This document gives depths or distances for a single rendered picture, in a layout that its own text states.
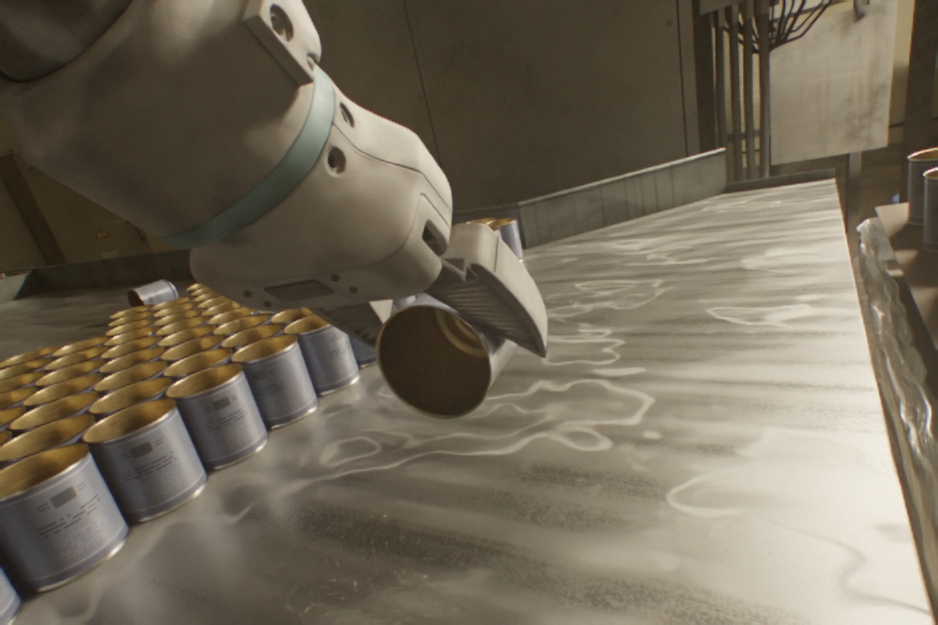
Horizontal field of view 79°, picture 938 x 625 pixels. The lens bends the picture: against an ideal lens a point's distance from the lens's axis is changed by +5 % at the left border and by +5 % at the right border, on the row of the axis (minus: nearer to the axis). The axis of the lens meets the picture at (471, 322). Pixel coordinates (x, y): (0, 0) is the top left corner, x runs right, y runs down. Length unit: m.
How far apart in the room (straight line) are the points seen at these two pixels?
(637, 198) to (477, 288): 1.02
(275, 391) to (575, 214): 0.77
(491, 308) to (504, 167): 2.61
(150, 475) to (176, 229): 0.38
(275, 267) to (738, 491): 0.31
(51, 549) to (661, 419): 0.46
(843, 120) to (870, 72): 0.18
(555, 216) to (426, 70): 1.98
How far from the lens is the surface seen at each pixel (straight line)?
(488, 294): 0.25
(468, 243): 0.23
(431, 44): 3.03
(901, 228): 0.88
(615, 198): 1.22
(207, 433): 0.57
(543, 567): 0.35
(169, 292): 1.54
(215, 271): 0.22
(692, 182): 1.32
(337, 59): 3.39
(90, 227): 6.67
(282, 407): 0.61
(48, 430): 0.64
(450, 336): 0.37
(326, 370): 0.65
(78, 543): 0.52
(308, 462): 0.53
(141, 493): 0.55
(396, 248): 0.18
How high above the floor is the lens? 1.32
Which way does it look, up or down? 19 degrees down
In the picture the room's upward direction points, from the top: 13 degrees counter-clockwise
